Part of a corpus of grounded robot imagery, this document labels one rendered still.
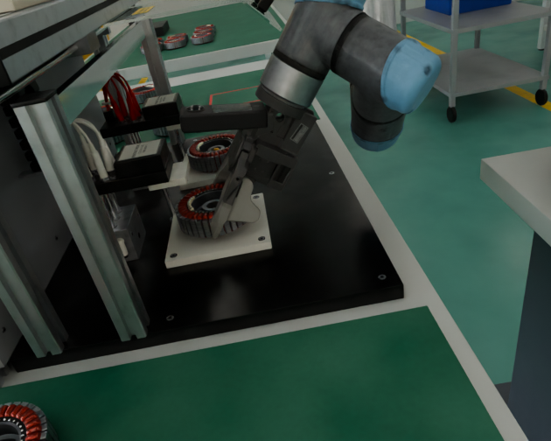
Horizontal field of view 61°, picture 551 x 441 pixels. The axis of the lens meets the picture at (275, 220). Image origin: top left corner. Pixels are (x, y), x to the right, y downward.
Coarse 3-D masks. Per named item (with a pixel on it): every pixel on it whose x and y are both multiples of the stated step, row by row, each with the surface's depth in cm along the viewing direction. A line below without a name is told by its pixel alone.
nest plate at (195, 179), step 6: (186, 156) 96; (192, 174) 88; (198, 174) 87; (204, 174) 87; (210, 174) 87; (192, 180) 85; (198, 180) 85; (204, 180) 85; (210, 180) 85; (180, 186) 85; (186, 186) 85; (192, 186) 85; (198, 186) 85
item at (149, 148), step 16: (144, 144) 65; (160, 144) 64; (128, 160) 61; (144, 160) 61; (160, 160) 61; (96, 176) 64; (112, 176) 62; (128, 176) 62; (144, 176) 62; (160, 176) 62; (176, 176) 64; (112, 192) 68; (112, 208) 67; (112, 224) 66
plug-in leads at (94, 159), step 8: (80, 120) 61; (80, 128) 58; (80, 136) 63; (88, 144) 59; (104, 144) 62; (88, 152) 64; (96, 152) 60; (104, 152) 62; (88, 160) 64; (96, 160) 60; (104, 160) 63; (112, 160) 65; (88, 168) 63; (96, 168) 61; (104, 168) 61; (112, 168) 64; (104, 176) 62
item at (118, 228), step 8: (128, 208) 70; (136, 208) 72; (120, 216) 69; (128, 216) 68; (136, 216) 71; (120, 224) 67; (128, 224) 66; (136, 224) 70; (120, 232) 65; (128, 232) 65; (136, 232) 69; (144, 232) 73; (128, 240) 66; (136, 240) 69; (128, 248) 67; (136, 248) 68; (128, 256) 67; (136, 256) 68
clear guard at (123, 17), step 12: (168, 0) 91; (180, 0) 86; (192, 0) 82; (204, 0) 78; (216, 0) 75; (228, 0) 72; (240, 0) 72; (252, 0) 87; (132, 12) 81; (144, 12) 77; (156, 12) 74; (168, 12) 72; (180, 12) 72; (264, 12) 80; (108, 24) 72; (276, 24) 75
